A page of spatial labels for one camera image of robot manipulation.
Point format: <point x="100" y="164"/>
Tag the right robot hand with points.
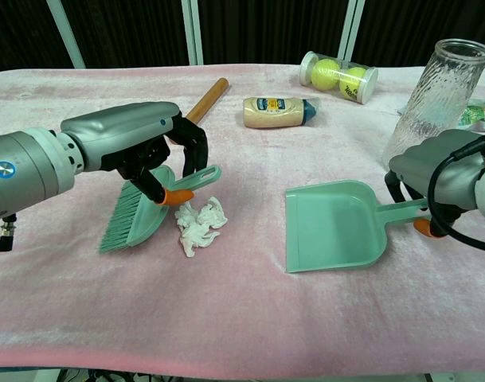
<point x="437" y="159"/>

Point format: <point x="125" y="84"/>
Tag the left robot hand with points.
<point x="118" y="127"/>

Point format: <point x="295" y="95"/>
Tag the green hand brush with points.
<point x="146" y="223"/>

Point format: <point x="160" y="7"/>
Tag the white paper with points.
<point x="186" y="217"/>
<point x="214" y="213"/>
<point x="196" y="238"/>

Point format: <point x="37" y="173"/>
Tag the green plastic dustpan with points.
<point x="333" y="227"/>

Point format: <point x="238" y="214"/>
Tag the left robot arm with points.
<point x="31" y="171"/>

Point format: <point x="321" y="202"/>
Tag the textured clear glass vase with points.
<point x="437" y="99"/>

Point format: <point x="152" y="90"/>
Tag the green white snack packet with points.
<point x="479" y="115"/>

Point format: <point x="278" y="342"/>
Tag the black curtain panel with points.
<point x="130" y="32"/>
<point x="425" y="20"/>
<point x="266" y="28"/>
<point x="23" y="32"/>

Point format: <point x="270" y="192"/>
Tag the wooden rolling pin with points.
<point x="210" y="97"/>

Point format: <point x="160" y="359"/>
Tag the clear tennis ball tube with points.
<point x="369" y="85"/>

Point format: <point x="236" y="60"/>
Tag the yellow tennis ball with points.
<point x="325" y="73"/>
<point x="353" y="83"/>

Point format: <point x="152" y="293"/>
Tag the mayonnaise squeeze bottle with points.
<point x="270" y="113"/>

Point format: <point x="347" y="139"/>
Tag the pink fleece table cloth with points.
<point x="242" y="310"/>

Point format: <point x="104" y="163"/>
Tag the white partition post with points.
<point x="193" y="32"/>
<point x="350" y="28"/>
<point x="67" y="36"/>

